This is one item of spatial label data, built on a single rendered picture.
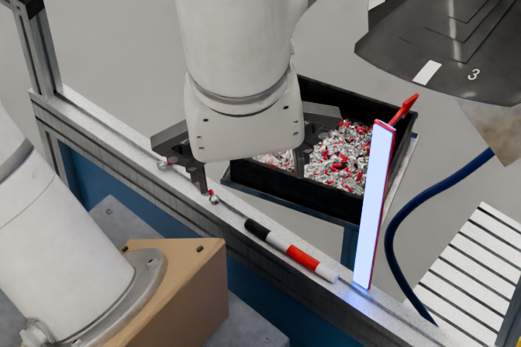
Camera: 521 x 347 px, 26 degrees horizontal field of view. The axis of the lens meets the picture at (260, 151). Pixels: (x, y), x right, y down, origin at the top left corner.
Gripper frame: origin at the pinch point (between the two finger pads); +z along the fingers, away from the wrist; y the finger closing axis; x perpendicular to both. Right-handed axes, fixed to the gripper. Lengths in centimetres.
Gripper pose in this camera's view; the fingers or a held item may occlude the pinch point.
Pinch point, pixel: (250, 167)
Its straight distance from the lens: 105.8
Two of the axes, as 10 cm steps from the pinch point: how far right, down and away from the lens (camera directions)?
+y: -9.9, 1.6, -0.4
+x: 1.6, 8.5, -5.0
